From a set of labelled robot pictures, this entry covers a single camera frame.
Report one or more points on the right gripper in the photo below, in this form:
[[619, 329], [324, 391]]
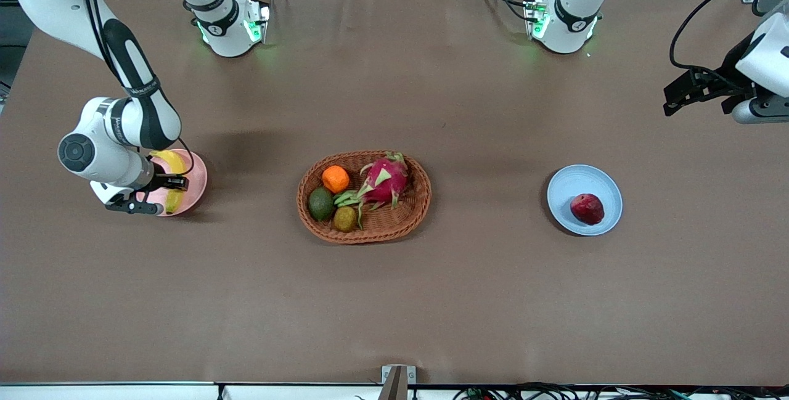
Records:
[[161, 179]]

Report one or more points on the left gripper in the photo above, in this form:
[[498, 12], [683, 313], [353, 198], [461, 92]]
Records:
[[725, 71]]

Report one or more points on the yellow banana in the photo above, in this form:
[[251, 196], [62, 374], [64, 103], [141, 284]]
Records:
[[174, 161]]

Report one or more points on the red apple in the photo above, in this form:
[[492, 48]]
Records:
[[587, 209]]

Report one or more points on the pink plate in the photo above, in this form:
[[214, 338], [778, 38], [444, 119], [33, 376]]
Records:
[[196, 193]]

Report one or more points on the green avocado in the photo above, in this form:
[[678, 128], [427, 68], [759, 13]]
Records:
[[320, 204]]

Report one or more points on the light blue plate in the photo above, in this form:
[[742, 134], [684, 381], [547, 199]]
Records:
[[570, 184]]

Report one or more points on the orange fruit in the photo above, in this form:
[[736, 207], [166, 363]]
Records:
[[336, 179]]

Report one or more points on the brown-green kiwi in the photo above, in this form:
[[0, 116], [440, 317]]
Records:
[[345, 219]]

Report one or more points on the pink dragon fruit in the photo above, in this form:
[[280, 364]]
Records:
[[385, 181]]

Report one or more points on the brown wicker basket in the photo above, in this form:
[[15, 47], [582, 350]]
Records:
[[400, 222]]

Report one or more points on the brown table cover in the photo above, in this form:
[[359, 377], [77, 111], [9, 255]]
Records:
[[431, 301]]

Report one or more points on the grey metal table bracket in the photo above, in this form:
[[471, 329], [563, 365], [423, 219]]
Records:
[[397, 383]]

